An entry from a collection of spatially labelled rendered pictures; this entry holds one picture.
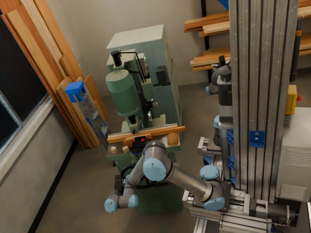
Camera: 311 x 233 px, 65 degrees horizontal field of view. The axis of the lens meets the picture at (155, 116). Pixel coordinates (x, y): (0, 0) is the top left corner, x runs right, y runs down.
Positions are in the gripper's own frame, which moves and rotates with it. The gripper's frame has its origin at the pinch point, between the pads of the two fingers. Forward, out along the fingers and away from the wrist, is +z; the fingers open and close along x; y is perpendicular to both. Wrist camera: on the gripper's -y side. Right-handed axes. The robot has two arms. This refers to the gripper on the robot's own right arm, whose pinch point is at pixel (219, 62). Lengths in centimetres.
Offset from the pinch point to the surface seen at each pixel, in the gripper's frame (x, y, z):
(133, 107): -74, 0, -55
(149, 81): -61, -8, -29
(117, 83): -78, -23, -61
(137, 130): -79, 22, -50
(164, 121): -61, 40, -14
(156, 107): -62, 15, -32
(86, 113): -144, 25, 15
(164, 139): -60, 36, -51
